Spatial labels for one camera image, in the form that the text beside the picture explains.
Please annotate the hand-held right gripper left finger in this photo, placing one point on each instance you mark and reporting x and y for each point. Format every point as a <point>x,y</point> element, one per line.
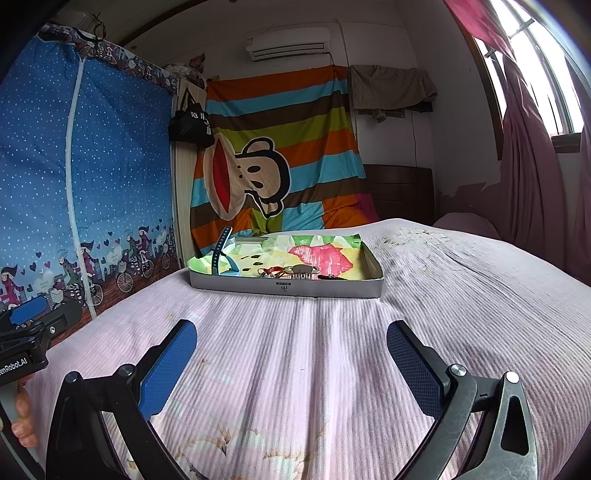
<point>167,369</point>

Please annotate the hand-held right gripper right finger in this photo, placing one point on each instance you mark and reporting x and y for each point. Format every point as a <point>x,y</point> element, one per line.
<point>418,369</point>

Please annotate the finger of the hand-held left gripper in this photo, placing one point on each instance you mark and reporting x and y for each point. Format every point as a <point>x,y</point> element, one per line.
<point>28,309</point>
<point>62,321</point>

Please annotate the grey shallow box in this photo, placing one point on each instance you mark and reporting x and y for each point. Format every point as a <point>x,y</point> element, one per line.
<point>286,288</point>

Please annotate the person's left hand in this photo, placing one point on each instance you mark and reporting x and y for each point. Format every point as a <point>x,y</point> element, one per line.
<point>25,415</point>

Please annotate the pink ribbed bedspread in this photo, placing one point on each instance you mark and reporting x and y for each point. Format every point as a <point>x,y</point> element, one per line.
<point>461,323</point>

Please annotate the blue watch band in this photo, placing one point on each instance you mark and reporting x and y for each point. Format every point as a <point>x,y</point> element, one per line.
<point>221,244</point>

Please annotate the colourful painted paper liner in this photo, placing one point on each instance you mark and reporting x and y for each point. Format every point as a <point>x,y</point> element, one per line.
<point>323,254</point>

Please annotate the pink pillow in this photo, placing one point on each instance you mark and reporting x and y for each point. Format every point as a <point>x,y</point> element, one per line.
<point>466,226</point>

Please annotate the beige hair claw clip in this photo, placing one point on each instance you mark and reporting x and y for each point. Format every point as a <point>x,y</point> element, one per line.
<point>302,271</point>

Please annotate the blue dotted fabric wardrobe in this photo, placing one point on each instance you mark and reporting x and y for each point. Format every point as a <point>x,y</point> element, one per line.
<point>115,161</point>

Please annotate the light wooden cabinet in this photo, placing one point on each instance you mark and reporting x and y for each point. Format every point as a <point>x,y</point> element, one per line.
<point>181,194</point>

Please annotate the dark wooden headboard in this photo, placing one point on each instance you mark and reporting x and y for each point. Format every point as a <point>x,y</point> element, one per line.
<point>401,194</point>

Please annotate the pink curtain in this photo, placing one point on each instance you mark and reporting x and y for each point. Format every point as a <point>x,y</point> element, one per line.
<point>531,194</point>

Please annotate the black tote bag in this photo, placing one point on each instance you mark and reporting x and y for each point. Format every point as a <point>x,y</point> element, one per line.
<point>191,122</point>

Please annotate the striped monkey printed blanket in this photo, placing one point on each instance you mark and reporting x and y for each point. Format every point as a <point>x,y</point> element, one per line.
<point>314,120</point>

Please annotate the clutter atop cabinet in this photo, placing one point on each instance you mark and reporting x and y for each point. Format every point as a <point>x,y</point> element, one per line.
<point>189,69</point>

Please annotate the olive hanging garment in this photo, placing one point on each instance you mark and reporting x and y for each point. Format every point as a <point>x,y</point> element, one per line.
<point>390,87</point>

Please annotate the window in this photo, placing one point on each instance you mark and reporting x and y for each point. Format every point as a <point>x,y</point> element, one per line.
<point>540,60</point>

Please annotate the white air conditioner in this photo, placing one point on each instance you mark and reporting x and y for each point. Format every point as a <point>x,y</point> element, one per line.
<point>288,44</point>

